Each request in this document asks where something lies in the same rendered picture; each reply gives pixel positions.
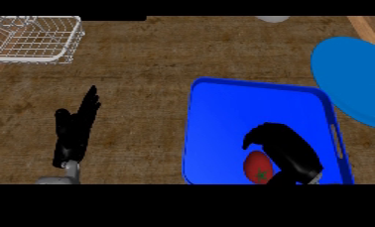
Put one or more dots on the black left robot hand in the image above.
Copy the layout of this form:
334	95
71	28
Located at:
72	132

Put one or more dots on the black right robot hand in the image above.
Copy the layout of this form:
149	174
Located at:
288	148

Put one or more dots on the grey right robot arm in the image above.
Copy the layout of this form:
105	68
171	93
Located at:
316	178

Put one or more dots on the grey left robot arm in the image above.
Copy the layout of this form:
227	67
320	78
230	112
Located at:
65	176

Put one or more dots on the red tomato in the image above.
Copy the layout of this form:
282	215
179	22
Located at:
256	168

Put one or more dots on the blue tray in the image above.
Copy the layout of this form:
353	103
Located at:
229	122

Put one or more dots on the blue plate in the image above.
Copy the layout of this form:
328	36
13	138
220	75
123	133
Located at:
349	75

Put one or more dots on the pale grey round object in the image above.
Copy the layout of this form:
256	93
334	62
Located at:
272	19

